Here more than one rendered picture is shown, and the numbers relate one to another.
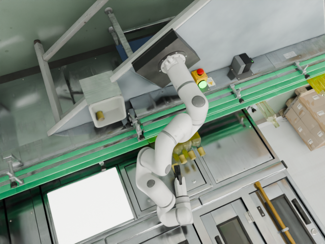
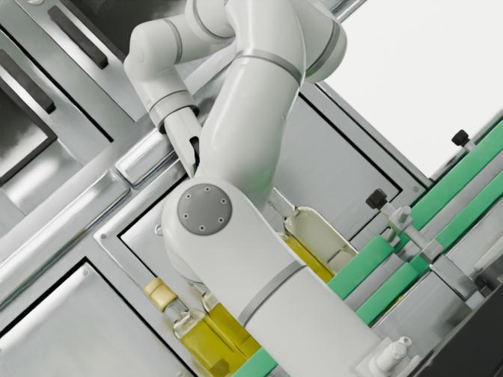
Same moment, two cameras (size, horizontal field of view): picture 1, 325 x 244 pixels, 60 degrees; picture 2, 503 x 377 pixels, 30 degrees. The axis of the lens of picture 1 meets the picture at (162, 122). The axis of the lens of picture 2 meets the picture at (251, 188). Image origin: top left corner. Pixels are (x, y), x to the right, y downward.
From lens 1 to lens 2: 0.94 m
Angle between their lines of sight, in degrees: 45
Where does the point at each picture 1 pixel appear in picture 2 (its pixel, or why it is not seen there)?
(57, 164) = not seen: outside the picture
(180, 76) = (314, 304)
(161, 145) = (275, 10)
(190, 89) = (253, 252)
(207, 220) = (87, 141)
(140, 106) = (440, 318)
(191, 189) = (161, 200)
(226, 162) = (68, 346)
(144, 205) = not seen: hidden behind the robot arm
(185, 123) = (222, 118)
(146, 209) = not seen: hidden behind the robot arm
